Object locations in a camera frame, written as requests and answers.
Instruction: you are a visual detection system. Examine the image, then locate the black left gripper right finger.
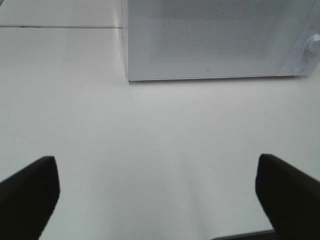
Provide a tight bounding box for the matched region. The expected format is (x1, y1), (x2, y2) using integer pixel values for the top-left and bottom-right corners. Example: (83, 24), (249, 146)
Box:
(255, 154), (320, 240)

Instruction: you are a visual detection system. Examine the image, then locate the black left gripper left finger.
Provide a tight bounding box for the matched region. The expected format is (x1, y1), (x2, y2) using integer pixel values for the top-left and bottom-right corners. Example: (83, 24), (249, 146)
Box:
(0, 156), (60, 240)

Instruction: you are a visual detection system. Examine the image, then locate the round white door button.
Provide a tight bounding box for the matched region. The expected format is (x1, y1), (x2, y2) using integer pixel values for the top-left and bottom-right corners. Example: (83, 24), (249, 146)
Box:
(292, 59), (308, 73)

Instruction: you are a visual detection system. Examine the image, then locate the white lower microwave knob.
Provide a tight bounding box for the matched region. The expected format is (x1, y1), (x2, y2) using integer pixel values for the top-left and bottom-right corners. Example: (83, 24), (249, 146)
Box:
(306, 34), (320, 54)

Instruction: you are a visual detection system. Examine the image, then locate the white microwave oven body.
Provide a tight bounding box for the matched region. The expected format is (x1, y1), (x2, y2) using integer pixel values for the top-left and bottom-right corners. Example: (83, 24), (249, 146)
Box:
(121, 0), (320, 82)

